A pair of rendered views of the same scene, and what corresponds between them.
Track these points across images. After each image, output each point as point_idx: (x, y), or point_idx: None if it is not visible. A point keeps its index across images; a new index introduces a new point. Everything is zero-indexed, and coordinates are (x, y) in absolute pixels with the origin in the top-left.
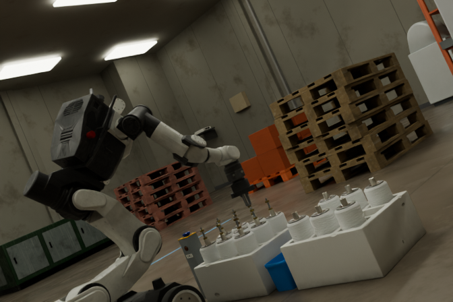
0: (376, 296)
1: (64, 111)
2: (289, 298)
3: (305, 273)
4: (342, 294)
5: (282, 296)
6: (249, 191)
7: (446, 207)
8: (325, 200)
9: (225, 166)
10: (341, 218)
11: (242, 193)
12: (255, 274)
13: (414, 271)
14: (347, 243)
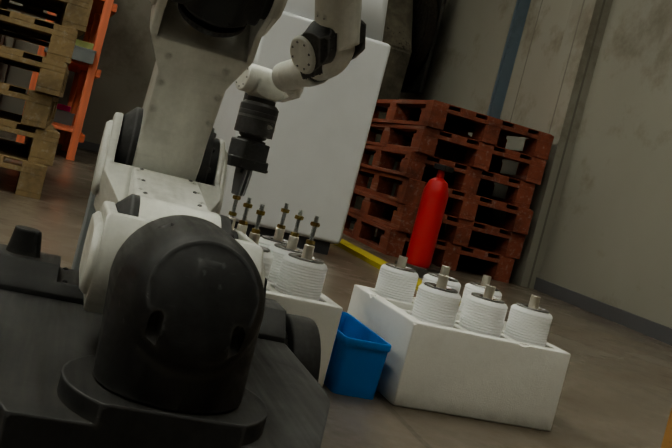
0: None
1: None
2: (404, 416)
3: (429, 382)
4: (528, 441)
5: (373, 407)
6: (263, 171)
7: None
8: (410, 270)
9: (261, 99)
10: (538, 325)
11: (252, 169)
12: (325, 346)
13: (586, 436)
14: (536, 365)
